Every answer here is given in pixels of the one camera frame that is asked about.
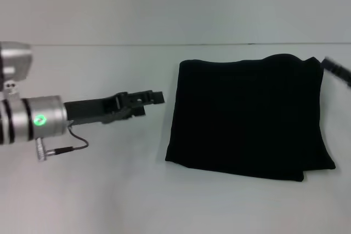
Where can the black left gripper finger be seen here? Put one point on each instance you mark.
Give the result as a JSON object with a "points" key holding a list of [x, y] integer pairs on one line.
{"points": [[131, 113], [142, 98]]}

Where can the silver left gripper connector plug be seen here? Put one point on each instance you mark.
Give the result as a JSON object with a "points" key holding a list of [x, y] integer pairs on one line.
{"points": [[41, 150]]}

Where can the black shirt with FREE print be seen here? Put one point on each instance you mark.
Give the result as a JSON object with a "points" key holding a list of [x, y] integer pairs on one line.
{"points": [[246, 119]]}

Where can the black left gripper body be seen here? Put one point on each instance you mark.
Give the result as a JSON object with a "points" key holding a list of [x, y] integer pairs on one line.
{"points": [[93, 112]]}

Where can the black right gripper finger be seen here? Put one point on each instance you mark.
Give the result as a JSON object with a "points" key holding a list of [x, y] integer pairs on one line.
{"points": [[337, 68]]}

